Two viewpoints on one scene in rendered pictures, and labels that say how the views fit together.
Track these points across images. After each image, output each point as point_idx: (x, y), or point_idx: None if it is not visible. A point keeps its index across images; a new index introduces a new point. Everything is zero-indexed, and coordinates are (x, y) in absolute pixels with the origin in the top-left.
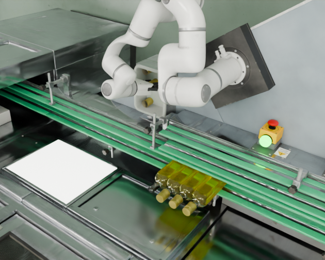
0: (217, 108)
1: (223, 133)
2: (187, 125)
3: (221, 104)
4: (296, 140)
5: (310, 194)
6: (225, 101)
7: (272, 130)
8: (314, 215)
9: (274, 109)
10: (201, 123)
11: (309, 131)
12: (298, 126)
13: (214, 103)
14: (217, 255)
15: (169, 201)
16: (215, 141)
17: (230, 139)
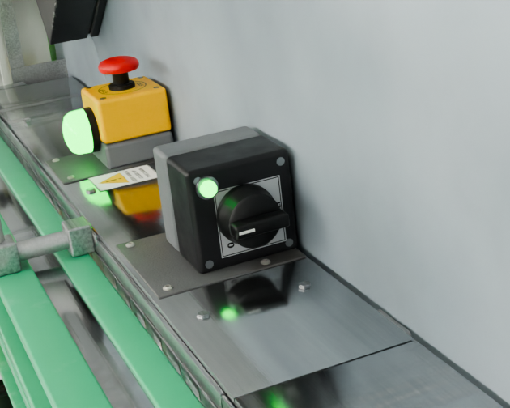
0: (50, 40)
1: (53, 125)
2: None
3: (49, 23)
4: (195, 136)
5: (4, 303)
6: (48, 9)
7: (106, 93)
8: (30, 405)
9: (146, 22)
10: (46, 103)
11: (201, 91)
12: (185, 74)
13: (44, 24)
14: None
15: None
16: (15, 146)
17: (41, 138)
